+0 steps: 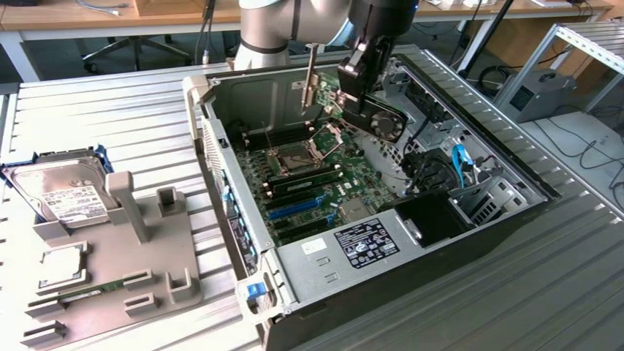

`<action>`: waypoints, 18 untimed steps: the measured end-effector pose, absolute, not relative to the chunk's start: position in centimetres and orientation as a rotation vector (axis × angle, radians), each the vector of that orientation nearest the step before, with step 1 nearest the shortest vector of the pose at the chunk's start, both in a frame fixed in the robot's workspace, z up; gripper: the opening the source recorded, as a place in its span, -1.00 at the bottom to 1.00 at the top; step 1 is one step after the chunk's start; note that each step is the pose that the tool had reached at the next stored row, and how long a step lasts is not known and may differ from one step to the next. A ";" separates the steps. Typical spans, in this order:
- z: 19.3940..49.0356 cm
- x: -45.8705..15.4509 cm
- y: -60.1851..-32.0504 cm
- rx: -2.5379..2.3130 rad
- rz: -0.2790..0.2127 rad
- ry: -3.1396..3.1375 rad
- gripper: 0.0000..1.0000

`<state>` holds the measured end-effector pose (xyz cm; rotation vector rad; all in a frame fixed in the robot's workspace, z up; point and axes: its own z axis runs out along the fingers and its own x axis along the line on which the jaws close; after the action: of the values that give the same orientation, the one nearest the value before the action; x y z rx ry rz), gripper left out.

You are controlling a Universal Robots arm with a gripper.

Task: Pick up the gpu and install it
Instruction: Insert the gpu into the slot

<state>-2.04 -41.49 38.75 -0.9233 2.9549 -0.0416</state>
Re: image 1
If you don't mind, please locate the black power wire bundle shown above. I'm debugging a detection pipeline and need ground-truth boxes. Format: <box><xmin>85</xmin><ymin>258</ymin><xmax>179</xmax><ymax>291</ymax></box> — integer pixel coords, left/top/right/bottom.
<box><xmin>401</xmin><ymin>82</ymin><xmax>457</xmax><ymax>195</ymax></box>

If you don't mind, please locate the green Dell motherboard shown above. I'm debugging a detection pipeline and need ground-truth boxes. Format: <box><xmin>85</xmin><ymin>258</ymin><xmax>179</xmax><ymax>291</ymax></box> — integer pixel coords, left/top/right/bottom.
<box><xmin>233</xmin><ymin>124</ymin><xmax>391</xmax><ymax>246</ymax></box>

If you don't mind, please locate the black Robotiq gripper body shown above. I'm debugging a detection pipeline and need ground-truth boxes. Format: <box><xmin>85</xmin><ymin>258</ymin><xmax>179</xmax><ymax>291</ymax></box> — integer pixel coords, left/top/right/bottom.
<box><xmin>347</xmin><ymin>0</ymin><xmax>419</xmax><ymax>38</ymax></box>

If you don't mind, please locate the silver disk bay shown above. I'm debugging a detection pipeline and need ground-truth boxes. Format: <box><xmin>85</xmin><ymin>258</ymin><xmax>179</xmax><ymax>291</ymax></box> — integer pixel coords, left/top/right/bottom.
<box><xmin>445</xmin><ymin>171</ymin><xmax>532</xmax><ymax>230</ymax></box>

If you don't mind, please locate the black tripod pole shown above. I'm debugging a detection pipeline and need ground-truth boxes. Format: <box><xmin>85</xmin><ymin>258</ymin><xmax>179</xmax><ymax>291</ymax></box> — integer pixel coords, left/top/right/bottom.
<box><xmin>457</xmin><ymin>0</ymin><xmax>516</xmax><ymax>80</ymax></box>

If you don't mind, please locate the long wooden desk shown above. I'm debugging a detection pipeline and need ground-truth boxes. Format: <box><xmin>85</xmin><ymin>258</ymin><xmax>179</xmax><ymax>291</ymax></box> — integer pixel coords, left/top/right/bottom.
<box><xmin>0</xmin><ymin>0</ymin><xmax>616</xmax><ymax>83</ymax></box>

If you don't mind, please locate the blue expansion slot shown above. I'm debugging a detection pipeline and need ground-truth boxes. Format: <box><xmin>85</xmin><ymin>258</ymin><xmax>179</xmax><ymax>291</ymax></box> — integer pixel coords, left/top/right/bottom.
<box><xmin>265</xmin><ymin>198</ymin><xmax>327</xmax><ymax>221</ymax></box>

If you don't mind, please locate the grey parts rack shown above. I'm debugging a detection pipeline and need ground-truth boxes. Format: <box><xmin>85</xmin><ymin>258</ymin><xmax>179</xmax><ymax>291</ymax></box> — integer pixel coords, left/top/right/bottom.
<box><xmin>19</xmin><ymin>170</ymin><xmax>205</xmax><ymax>348</ymax></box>

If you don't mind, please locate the silver perforated drive cage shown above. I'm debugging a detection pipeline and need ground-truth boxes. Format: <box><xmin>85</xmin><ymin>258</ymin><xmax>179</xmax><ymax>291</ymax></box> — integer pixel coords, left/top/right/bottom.
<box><xmin>363</xmin><ymin>60</ymin><xmax>469</xmax><ymax>184</ymax></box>

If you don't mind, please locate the black office chair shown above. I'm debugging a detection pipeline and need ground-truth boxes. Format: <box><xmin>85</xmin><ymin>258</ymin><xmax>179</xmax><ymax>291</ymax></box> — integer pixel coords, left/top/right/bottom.
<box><xmin>81</xmin><ymin>34</ymin><xmax>195</xmax><ymax>72</ymax></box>

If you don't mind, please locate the silver CPU chip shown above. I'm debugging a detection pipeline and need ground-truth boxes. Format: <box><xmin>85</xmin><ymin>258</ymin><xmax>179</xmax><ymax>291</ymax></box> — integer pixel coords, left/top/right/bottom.
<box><xmin>39</xmin><ymin>248</ymin><xmax>84</xmax><ymax>290</ymax></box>

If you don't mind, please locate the hanging grey cable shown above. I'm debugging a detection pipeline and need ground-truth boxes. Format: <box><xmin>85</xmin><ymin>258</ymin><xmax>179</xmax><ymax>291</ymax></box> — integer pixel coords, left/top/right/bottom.
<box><xmin>196</xmin><ymin>0</ymin><xmax>216</xmax><ymax>66</ymax></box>

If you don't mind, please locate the black coiled cable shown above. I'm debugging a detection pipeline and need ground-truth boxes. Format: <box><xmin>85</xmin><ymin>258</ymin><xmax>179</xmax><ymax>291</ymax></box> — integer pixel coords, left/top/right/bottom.
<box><xmin>477</xmin><ymin>64</ymin><xmax>511</xmax><ymax>94</ymax></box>

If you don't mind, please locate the open black PC case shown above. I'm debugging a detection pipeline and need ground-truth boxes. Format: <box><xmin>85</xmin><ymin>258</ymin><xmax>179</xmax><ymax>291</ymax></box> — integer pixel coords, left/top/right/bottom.
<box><xmin>183</xmin><ymin>53</ymin><xmax>561</xmax><ymax>351</ymax></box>

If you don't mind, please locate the brown cardboard box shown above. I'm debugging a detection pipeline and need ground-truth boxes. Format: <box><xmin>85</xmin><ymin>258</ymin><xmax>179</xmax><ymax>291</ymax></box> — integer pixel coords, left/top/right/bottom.
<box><xmin>132</xmin><ymin>0</ymin><xmax>211</xmax><ymax>18</ymax></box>

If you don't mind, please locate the silver chipset heatsink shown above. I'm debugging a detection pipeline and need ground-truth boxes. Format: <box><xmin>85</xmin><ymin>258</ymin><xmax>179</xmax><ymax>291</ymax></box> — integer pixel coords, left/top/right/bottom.
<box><xmin>339</xmin><ymin>199</ymin><xmax>372</xmax><ymax>223</ymax></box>

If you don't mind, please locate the graphics card with fan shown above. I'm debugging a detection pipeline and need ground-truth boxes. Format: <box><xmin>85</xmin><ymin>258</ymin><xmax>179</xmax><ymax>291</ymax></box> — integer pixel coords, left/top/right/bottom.
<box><xmin>299</xmin><ymin>42</ymin><xmax>409</xmax><ymax>143</ymax></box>

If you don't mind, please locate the hard disk drive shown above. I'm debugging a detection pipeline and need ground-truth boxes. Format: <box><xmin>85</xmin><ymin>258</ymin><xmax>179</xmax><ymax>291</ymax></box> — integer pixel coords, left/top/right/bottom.
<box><xmin>0</xmin><ymin>144</ymin><xmax>116</xmax><ymax>224</ymax></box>

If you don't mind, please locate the silver power supply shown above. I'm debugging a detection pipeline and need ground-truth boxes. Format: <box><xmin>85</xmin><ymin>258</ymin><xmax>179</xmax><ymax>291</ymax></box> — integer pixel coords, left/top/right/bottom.
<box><xmin>267</xmin><ymin>208</ymin><xmax>429</xmax><ymax>306</ymax></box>

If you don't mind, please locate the green RAM stick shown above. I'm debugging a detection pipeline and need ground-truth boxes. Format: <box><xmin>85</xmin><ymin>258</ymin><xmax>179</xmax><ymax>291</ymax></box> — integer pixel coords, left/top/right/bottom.
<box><xmin>271</xmin><ymin>170</ymin><xmax>345</xmax><ymax>197</ymax></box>
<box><xmin>27</xmin><ymin>271</ymin><xmax>151</xmax><ymax>307</ymax></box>

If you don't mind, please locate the blue flat wire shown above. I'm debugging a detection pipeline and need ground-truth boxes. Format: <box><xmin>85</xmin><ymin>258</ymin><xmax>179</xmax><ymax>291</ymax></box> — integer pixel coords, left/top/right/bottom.
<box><xmin>452</xmin><ymin>144</ymin><xmax>472</xmax><ymax>189</ymax></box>

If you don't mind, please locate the grey control cabinet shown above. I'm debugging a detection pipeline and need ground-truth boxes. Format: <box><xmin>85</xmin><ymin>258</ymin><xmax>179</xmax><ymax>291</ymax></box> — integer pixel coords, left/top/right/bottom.
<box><xmin>495</xmin><ymin>69</ymin><xmax>579</xmax><ymax>124</ymax></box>

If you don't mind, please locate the CPU socket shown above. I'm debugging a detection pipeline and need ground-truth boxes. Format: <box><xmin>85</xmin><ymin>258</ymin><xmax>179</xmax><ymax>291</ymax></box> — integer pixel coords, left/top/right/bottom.
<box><xmin>267</xmin><ymin>140</ymin><xmax>325</xmax><ymax>178</ymax></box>

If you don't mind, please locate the aluminium profile frame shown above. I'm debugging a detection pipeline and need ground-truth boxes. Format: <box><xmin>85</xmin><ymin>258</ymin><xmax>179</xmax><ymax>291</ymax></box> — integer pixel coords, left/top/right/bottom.
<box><xmin>492</xmin><ymin>21</ymin><xmax>624</xmax><ymax>114</ymax></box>

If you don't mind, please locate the silver socket cover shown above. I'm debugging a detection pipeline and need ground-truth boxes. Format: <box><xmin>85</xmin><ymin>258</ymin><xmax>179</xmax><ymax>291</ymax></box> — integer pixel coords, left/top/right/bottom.
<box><xmin>307</xmin><ymin>123</ymin><xmax>351</xmax><ymax>164</ymax></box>

